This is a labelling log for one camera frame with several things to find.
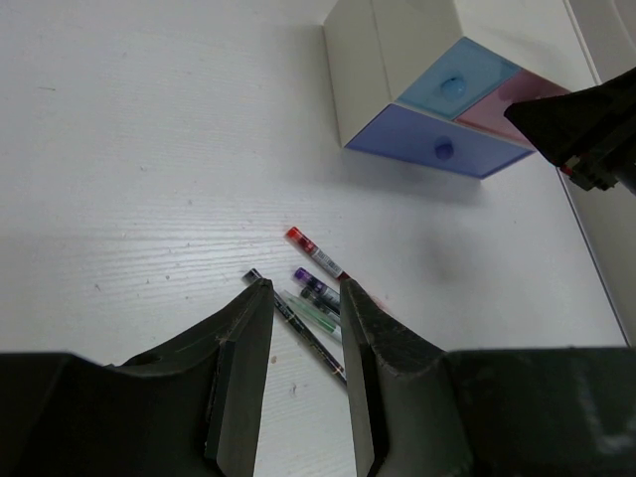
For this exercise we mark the light blue small drawer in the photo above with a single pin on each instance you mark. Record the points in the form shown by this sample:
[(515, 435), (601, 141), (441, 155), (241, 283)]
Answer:
[(461, 77)]

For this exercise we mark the pink drawer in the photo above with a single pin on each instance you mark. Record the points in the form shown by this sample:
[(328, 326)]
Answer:
[(487, 114)]

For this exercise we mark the purple drawer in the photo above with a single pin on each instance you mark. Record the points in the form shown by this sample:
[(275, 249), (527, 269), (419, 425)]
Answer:
[(410, 136)]

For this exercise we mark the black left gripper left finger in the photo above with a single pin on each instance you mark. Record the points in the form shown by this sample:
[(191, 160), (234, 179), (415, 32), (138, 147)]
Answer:
[(190, 406)]

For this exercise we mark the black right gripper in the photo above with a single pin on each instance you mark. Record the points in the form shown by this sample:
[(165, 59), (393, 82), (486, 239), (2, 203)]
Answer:
[(565, 129)]

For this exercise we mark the green gel pen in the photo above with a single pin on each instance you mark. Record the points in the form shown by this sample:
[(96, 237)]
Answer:
[(305, 310)]

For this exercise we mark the red gel pen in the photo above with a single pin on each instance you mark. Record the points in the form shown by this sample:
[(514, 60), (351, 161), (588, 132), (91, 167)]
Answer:
[(318, 256)]

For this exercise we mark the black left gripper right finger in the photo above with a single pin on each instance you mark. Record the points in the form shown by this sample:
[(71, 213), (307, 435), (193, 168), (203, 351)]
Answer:
[(417, 410)]

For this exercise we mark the white mini drawer cabinet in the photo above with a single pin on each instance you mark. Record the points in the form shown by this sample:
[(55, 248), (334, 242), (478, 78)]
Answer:
[(378, 49)]

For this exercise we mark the black gel pen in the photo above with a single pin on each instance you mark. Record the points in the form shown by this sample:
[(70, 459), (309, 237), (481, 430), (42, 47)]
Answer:
[(309, 339)]

